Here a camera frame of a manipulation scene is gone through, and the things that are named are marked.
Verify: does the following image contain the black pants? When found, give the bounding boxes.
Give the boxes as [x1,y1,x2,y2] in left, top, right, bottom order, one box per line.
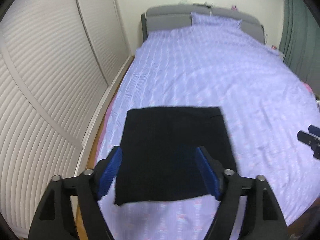
[115,107,237,205]

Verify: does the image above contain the purple floral bedsheet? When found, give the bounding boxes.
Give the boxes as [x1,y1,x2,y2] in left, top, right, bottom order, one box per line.
[98,26,319,239]

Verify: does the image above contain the green curtain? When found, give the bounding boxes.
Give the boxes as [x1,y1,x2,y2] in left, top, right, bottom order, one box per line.
[279,0,320,93]

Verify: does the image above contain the purple floral pillow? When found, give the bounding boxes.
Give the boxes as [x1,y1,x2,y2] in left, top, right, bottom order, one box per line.
[190,12,242,31]

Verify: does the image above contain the white louvered wardrobe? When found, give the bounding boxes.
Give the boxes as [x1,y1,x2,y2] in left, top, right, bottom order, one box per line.
[1,0,131,237]

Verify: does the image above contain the grey bed headboard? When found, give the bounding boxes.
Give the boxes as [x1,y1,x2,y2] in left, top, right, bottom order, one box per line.
[141,4,266,44]

